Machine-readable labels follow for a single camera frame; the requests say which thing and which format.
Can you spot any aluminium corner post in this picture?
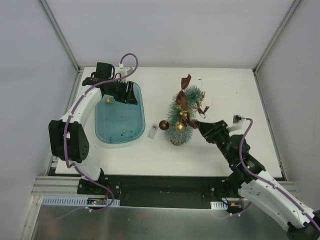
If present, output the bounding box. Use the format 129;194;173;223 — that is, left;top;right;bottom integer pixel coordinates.
38;0;81;73
252;0;304;76

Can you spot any right aluminium corner post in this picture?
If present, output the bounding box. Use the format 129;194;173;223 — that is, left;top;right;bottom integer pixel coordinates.
252;0;304;76

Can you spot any left aluminium corner post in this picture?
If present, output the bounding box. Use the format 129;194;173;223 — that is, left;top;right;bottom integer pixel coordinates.
38;0;81;73

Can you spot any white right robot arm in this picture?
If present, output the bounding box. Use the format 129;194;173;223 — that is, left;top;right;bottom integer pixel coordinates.
195;120;320;240

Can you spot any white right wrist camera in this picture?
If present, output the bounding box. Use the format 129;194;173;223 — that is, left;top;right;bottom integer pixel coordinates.
227;114;246;132

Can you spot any small frosted green christmas tree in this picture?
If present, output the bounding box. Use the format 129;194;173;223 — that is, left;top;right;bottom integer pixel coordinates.
164;85;203;147

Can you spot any right controller board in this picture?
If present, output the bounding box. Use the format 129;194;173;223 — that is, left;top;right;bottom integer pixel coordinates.
210;201;244;211

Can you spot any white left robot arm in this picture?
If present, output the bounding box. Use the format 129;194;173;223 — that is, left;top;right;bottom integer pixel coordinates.
48;62;138;195

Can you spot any controller board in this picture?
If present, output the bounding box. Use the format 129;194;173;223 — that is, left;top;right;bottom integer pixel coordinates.
210;201;244;211
42;196;120;208

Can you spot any brown matte ball ornament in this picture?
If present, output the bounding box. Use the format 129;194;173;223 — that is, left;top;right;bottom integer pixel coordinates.
158;120;170;131

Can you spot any teal transparent plastic bin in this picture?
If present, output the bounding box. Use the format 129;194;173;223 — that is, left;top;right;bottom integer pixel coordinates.
94;82;146;144

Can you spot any brown ribbon bow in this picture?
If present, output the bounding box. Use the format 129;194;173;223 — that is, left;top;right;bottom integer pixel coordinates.
174;73;211;128

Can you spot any left controller board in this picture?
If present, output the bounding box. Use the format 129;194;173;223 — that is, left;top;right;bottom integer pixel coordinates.
42;196;120;208

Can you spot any gold glitter ball ornament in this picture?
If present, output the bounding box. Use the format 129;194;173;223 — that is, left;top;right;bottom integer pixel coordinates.
105;97;113;104

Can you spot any gold ball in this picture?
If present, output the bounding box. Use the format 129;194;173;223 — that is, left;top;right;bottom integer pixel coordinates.
174;121;185;133

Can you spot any gold berry sprig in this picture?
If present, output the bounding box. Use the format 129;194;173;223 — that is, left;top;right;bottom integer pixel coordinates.
175;90;210;119

